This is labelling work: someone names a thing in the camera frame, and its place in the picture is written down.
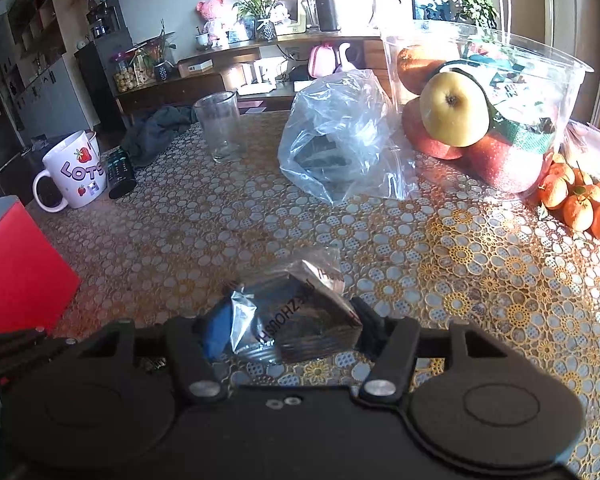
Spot black cabinet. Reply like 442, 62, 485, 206
75, 35, 134, 132

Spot plant in dark pot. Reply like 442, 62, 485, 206
130, 20, 179, 84

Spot small white box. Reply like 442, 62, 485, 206
177, 58, 215, 79

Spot clear plastic fruit tub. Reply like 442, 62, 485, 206
381, 21, 595, 196

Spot blue picture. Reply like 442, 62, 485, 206
412, 0, 454, 24

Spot flat clear plastic bag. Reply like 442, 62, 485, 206
562, 120, 600, 181

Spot orange fruit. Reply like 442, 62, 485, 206
396, 45, 451, 95

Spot dark grey cloth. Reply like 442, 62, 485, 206
122, 106, 199, 167

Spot lavender swan ornament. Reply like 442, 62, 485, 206
336, 42, 361, 74

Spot black remote control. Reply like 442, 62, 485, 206
105, 147, 137, 200

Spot jar of round snacks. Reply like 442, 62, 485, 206
111, 55, 136, 94

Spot leafy green potted plant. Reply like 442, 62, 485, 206
457, 0, 501, 29

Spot beige curtain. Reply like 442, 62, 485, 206
507, 0, 562, 62

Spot potted plant in patterned pot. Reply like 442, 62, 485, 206
221, 0, 292, 41

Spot red apple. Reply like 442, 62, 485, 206
402, 97, 464, 161
467, 132, 556, 195

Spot silver snack packet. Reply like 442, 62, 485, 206
227, 247, 364, 364

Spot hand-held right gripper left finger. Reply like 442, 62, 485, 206
77, 302, 233, 403

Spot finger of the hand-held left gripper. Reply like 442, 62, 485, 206
0, 326, 88, 382

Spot wooden television cabinet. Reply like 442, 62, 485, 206
115, 35, 397, 117

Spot pink teddy bear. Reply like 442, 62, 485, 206
196, 0, 231, 47

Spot green snack packet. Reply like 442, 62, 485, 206
450, 52, 559, 154

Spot red cardboard box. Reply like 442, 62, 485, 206
0, 195, 82, 337

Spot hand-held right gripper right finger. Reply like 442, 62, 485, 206
352, 297, 511, 403

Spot clear drinking glass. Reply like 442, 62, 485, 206
193, 91, 245, 164

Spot wall shelf unit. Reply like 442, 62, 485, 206
5, 0, 69, 62

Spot yellow-green apple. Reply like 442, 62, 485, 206
420, 71, 491, 149

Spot coffee machine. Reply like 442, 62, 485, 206
87, 0, 124, 41

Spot lace-covered desktop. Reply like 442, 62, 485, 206
25, 110, 600, 480

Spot pile of tangerines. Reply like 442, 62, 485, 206
536, 152, 600, 246

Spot white picture frame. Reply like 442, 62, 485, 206
275, 0, 306, 36

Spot black speaker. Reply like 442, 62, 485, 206
315, 0, 341, 32

